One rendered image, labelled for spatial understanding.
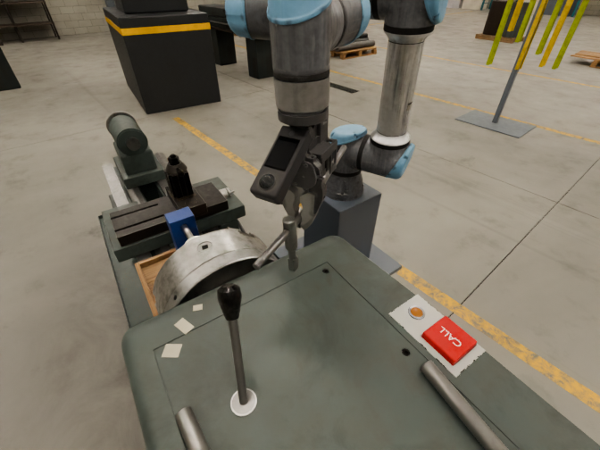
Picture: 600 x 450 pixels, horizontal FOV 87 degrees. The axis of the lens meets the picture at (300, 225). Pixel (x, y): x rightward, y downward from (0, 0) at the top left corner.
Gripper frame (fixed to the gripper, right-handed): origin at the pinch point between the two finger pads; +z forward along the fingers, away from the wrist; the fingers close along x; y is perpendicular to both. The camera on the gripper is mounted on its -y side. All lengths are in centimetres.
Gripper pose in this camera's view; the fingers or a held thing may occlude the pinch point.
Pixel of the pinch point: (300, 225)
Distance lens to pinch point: 55.9
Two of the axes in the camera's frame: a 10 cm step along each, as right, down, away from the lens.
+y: 4.8, -5.7, 6.7
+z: 0.3, 7.7, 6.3
